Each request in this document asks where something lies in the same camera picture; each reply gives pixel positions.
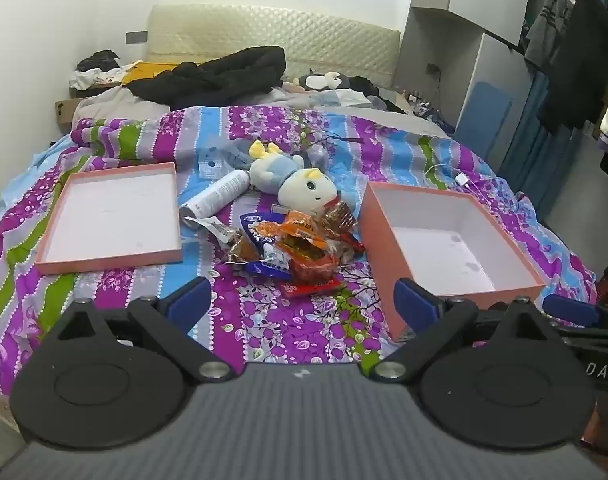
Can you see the purple floral bedspread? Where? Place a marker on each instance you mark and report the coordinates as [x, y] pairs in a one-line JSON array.
[[284, 320]]

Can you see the crumpled clear plastic bag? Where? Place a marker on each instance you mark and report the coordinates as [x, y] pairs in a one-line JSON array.
[[316, 155]]

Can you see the brown snack packet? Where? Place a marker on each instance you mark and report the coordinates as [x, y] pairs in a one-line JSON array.
[[241, 250]]

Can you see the flat red snack packet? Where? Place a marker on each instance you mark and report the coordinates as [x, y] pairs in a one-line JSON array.
[[314, 288]]

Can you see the black cloth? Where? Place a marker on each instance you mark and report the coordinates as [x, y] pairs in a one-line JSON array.
[[100, 59]]

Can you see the black jacket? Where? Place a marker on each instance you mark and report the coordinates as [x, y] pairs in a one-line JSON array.
[[209, 80]]

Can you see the blue snack packet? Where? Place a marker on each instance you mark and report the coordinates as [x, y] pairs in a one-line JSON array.
[[256, 222], [269, 266]]

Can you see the wall socket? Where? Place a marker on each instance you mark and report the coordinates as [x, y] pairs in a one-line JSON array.
[[433, 68]]

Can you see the white and blue plush toy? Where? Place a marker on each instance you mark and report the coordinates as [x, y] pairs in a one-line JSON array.
[[309, 190]]

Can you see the pink box lid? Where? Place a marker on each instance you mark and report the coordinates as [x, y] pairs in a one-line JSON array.
[[109, 215]]

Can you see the dark clothes pile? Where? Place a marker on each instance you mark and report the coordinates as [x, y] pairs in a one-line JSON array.
[[371, 89]]

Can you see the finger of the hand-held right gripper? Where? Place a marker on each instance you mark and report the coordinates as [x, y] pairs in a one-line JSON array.
[[568, 310]]

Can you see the light blue plastic bag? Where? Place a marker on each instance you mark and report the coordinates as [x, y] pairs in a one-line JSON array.
[[224, 157]]

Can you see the golden red snack packet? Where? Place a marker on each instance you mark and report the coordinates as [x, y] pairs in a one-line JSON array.
[[340, 220]]

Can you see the brown cardboard box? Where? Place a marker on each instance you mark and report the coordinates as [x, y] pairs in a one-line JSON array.
[[64, 112]]

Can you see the black hanging coat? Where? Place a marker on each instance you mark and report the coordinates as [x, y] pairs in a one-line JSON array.
[[581, 60]]

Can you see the yellow cloth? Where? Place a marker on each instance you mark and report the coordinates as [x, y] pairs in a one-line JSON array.
[[149, 71]]

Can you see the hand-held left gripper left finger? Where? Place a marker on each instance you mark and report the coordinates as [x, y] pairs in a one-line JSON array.
[[191, 302]]

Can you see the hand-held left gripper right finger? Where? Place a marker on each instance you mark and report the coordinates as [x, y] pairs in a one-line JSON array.
[[413, 305]]

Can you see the white cloth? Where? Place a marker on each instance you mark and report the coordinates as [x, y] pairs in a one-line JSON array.
[[90, 79]]

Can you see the orange seasoning packet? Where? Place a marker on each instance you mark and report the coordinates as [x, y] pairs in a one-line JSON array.
[[299, 227]]

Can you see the white printed tube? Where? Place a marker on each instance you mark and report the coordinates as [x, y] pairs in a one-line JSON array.
[[219, 192]]

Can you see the beige quilted headboard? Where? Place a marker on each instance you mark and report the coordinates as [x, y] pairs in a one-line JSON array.
[[284, 30]]

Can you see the red foil snack packet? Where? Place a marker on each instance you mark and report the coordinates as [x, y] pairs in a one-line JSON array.
[[314, 266]]

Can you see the grey striped hanging sweater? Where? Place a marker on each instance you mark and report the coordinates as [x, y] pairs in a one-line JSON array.
[[548, 25]]

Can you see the grey wall switch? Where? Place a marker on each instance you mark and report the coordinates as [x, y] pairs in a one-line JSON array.
[[136, 37]]

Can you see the grey bed sheet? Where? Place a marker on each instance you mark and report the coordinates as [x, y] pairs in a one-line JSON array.
[[124, 105]]

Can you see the white crumpled wrapper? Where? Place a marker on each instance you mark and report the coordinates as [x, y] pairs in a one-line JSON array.
[[209, 223]]

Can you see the blue hanging garment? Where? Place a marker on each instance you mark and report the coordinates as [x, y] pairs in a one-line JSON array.
[[533, 145]]

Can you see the pink cardboard box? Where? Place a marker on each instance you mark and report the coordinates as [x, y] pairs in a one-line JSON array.
[[433, 240]]

